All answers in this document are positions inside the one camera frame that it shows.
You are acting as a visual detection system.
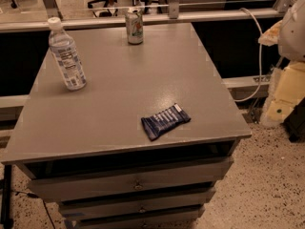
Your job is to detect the grey drawer cabinet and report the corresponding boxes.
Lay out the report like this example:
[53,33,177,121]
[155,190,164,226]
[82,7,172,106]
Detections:
[1,24,251,229]

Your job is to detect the green white soda can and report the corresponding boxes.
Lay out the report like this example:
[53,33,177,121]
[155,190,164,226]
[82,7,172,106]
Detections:
[125,7,143,45]

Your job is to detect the black stand leg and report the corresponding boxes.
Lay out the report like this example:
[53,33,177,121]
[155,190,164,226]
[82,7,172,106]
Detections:
[0,165,13,229]

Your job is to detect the white cable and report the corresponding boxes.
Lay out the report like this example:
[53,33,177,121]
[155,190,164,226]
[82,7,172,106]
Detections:
[234,7,264,103]

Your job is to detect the metal railing frame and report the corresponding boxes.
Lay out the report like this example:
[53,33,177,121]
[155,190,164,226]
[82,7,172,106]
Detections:
[0,0,296,32]

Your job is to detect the black floor cable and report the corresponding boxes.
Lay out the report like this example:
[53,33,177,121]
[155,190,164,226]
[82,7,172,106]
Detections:
[12,190,57,229]

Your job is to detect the clear plastic water bottle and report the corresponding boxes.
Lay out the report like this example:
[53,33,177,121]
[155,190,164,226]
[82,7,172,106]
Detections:
[48,17,87,91]

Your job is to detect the blue snack wrapper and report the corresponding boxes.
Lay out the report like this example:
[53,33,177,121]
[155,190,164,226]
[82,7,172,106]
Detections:
[141,103,191,141]

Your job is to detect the black office chair centre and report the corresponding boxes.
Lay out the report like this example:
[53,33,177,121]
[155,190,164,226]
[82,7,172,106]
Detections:
[87,0,117,17]

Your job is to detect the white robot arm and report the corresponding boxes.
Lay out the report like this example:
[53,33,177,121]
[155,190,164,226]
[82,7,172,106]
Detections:
[258,0,305,127]

